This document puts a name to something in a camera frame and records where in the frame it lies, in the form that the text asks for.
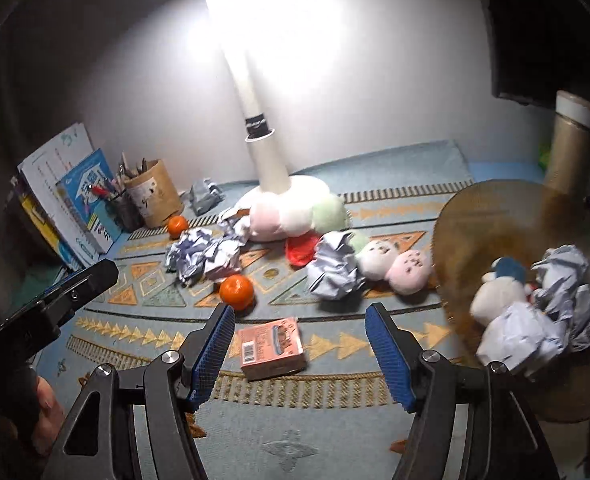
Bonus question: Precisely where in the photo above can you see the white desk lamp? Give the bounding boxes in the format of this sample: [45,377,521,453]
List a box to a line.
[204,0,330,212]

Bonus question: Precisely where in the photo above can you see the person left hand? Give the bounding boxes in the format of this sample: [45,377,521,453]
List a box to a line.
[32,376,66,456]

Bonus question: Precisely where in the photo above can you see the pink capybara card box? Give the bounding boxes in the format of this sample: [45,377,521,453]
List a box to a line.
[237,318,307,382]

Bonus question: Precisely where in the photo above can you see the red snack bag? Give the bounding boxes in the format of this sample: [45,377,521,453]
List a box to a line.
[285,231,320,268]

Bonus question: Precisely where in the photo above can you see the gold thermos bottle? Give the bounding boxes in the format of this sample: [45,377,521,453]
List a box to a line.
[545,90,590,198]

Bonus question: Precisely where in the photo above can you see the patterned blue woven mat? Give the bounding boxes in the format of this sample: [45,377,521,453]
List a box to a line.
[29,138,547,480]

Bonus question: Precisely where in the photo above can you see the three face dango plush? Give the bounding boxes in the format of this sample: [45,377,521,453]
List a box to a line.
[348,230,432,296]

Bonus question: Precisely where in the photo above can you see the pink white green dango plush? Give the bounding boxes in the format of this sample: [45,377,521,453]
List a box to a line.
[234,192,350,242]

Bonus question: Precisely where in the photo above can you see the black mesh pen cup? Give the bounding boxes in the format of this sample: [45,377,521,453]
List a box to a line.
[106,191,144,233]

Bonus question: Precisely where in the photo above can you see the white paper booklets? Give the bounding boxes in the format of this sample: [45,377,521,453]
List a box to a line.
[18,122,100,268]

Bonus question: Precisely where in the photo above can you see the brown wicker basket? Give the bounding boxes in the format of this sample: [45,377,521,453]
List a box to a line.
[432,180,590,422]

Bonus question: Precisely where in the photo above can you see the blue cover workbook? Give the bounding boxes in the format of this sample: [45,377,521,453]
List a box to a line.
[56,150,121,255]

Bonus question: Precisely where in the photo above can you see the paper ball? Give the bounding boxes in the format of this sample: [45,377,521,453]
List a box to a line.
[532,245,590,353]
[189,178,225,216]

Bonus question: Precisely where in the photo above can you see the black monitor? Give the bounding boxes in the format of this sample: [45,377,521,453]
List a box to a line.
[481,0,590,108]

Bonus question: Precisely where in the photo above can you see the paper ball front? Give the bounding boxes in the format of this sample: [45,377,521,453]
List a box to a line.
[532,245,590,353]

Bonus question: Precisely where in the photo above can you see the brown cardboard pen cylinder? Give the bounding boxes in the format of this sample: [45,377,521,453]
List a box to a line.
[124,159,184,229]

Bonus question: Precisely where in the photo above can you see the large grid paper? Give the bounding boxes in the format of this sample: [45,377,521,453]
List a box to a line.
[476,302,568,376]

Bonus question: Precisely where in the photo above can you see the crumpled paper pile centre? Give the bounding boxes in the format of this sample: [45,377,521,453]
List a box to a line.
[164,214,249,286]

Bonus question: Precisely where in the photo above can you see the grey blue shark plush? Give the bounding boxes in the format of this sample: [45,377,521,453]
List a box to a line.
[470,257,527,326]

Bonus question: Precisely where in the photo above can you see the orange tangerine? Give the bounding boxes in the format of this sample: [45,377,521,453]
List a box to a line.
[167,214,189,240]
[219,274,255,312]

